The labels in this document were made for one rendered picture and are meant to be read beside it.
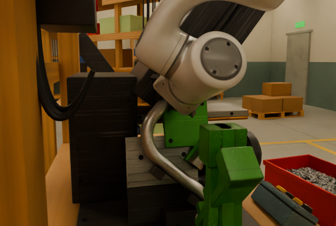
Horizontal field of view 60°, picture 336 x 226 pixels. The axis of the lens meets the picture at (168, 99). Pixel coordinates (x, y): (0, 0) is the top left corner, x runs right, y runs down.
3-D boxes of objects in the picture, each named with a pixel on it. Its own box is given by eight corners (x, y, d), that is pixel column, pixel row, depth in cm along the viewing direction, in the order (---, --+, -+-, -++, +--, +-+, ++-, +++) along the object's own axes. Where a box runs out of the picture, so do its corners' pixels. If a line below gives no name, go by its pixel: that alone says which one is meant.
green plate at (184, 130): (199, 144, 81) (194, 70, 84) (210, 144, 73) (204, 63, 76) (159, 146, 79) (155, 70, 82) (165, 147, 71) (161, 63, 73)
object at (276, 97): (280, 110, 754) (281, 81, 744) (303, 116, 679) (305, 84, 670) (240, 113, 715) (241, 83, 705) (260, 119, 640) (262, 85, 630)
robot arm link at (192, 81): (156, 86, 50) (201, 113, 52) (176, 64, 38) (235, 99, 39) (177, 47, 53) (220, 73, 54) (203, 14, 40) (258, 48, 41)
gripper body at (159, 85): (219, 88, 56) (199, 99, 66) (180, 51, 55) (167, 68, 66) (195, 117, 53) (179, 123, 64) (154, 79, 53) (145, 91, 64)
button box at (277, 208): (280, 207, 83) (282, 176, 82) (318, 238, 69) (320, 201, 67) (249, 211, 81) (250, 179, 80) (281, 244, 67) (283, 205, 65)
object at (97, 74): (130, 162, 111) (129, 71, 106) (140, 198, 81) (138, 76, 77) (80, 165, 107) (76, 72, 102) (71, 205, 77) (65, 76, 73)
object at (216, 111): (226, 110, 106) (226, 102, 105) (248, 120, 90) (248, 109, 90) (117, 115, 97) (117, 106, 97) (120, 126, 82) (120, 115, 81)
